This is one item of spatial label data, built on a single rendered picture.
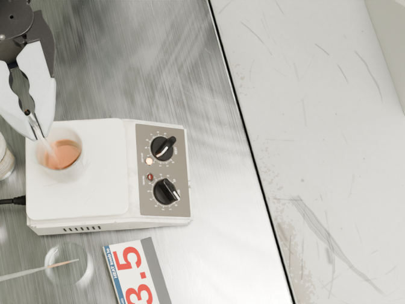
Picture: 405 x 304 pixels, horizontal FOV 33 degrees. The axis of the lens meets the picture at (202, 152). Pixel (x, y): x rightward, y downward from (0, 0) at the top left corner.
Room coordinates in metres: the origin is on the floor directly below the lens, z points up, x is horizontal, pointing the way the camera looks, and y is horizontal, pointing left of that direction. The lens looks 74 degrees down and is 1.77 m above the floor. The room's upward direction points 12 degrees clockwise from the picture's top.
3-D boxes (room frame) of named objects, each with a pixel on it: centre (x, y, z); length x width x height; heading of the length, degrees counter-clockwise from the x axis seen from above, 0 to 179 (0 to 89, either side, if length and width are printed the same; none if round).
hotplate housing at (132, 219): (0.19, 0.12, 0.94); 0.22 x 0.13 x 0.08; 106
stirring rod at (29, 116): (0.17, 0.16, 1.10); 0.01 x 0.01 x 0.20
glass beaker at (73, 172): (0.18, 0.16, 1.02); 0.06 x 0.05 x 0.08; 127
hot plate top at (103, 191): (0.18, 0.14, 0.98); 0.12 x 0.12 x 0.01; 16
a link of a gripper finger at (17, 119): (0.19, 0.19, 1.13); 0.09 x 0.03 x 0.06; 32
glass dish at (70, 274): (0.07, 0.14, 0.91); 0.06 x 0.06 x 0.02
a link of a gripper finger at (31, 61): (0.21, 0.16, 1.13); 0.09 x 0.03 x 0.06; 35
